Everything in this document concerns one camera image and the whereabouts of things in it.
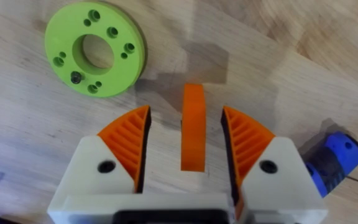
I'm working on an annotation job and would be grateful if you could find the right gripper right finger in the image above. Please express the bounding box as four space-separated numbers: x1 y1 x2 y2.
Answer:
221 105 326 215

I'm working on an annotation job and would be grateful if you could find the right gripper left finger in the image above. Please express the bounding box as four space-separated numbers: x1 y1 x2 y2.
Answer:
55 105 152 198

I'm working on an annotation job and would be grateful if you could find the blue electric screwdriver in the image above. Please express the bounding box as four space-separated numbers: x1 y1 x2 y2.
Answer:
303 130 358 198

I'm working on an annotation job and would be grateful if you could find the black screw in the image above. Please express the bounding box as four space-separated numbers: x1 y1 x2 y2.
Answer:
70 71 83 85

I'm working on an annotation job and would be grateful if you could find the orange ribbed wedge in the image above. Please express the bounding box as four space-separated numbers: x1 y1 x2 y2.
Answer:
180 83 206 173

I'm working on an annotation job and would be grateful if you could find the green disc with holes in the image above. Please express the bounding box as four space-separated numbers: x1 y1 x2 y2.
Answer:
44 1 147 98

